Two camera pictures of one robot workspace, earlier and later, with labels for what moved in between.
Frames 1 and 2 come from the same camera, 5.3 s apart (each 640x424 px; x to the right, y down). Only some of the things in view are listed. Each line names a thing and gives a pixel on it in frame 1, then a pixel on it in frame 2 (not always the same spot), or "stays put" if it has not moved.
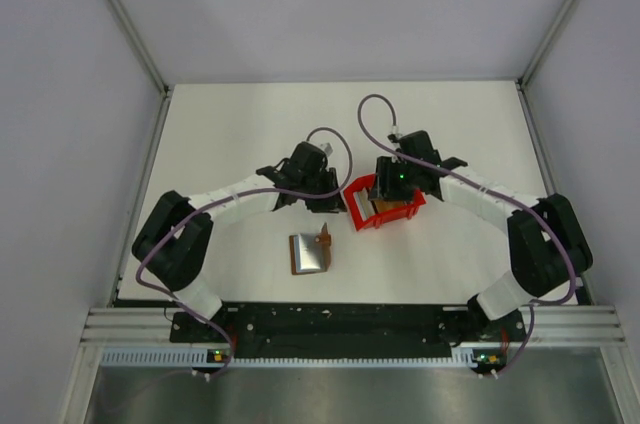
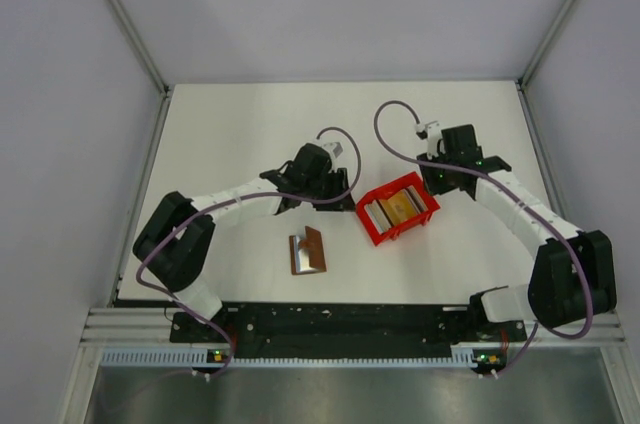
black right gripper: (385, 188) to (434, 186)
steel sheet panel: (568, 386) stays put
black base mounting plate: (347, 330) stays put
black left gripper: (327, 204) stays put
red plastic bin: (400, 212) to (417, 220)
